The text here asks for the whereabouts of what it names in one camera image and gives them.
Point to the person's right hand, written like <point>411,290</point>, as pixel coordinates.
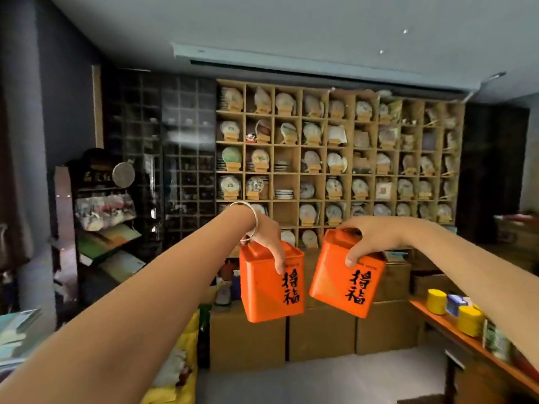
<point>379,233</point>

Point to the person's left hand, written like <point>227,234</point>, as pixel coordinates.
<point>267,231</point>

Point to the person's left thumb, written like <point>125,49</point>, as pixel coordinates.
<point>279,260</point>

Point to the person's right thumb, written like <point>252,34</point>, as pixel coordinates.
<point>354,254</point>

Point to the orange square tea tin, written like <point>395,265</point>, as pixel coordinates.
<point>265,290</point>
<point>337,286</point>

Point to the person's left forearm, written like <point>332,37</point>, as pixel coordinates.
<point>139,315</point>

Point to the person's right forearm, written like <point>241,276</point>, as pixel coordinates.
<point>476,273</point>

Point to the small cardboard box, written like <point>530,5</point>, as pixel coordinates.
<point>396,281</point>

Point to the stack of small plates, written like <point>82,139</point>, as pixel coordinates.
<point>284,194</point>
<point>281,166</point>

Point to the large cardboard box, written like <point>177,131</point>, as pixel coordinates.
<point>246,342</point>
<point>322,332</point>
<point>387,328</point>

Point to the flat brown cardboard box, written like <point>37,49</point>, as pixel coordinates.
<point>433,284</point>

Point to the display of round tea cakes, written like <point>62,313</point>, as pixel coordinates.
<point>332,164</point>

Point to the yellow round tin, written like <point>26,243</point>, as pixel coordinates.
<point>469,321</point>
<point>436,302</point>

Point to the dark green glass bottle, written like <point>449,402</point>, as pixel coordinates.
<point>204,336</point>

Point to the blue and white packet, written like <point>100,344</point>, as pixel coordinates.
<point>454,305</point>

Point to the black lattice shelf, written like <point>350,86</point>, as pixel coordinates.
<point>181,164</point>

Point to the orange wooden side table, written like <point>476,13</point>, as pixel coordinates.
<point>463,353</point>

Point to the yellow plastic bag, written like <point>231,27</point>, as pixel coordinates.
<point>181,370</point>

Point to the pale green booklet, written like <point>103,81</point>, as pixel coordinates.
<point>123,265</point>

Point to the box with red lid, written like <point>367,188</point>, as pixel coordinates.
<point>518,231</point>

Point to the green and white packet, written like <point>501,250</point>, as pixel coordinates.
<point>497,342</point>

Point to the clear bag of packets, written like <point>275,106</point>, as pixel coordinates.
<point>103,211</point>

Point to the white projector screen housing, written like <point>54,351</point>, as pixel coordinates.
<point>294,63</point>

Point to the black display rack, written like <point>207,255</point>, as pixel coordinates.
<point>90,172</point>

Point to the grey curtain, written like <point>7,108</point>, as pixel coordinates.
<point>29,164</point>

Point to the stack of magazines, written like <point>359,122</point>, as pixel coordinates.
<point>17,336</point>

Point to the wooden cubby wall shelf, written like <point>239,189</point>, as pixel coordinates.
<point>286,180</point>

